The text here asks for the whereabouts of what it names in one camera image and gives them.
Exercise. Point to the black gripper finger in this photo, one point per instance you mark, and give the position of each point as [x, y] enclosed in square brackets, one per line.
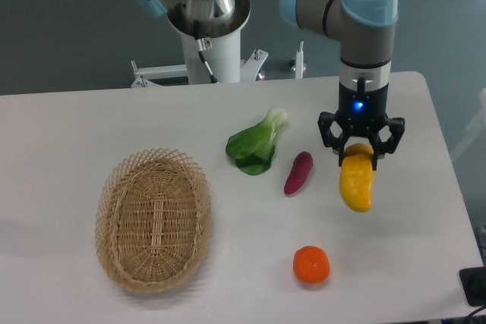
[337, 144]
[396, 128]

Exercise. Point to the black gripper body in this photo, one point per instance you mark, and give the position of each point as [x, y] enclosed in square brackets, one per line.
[361, 115]

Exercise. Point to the yellow mango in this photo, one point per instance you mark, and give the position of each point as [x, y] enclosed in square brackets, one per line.
[356, 180]

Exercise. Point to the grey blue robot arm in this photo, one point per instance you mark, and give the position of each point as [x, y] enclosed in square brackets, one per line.
[365, 29]

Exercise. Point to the purple sweet potato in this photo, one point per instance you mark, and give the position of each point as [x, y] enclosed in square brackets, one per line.
[301, 168]

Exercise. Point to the green bok choy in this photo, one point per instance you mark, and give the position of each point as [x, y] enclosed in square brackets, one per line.
[253, 148]

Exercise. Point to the orange tangerine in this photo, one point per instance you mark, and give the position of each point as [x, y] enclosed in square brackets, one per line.
[311, 265]

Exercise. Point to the black device at table edge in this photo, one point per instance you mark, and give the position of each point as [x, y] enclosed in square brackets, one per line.
[473, 285]

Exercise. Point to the woven wicker basket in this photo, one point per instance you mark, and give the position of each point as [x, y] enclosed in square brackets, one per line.
[153, 221]

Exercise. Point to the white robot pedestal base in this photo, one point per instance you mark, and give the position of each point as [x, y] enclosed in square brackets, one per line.
[210, 32]

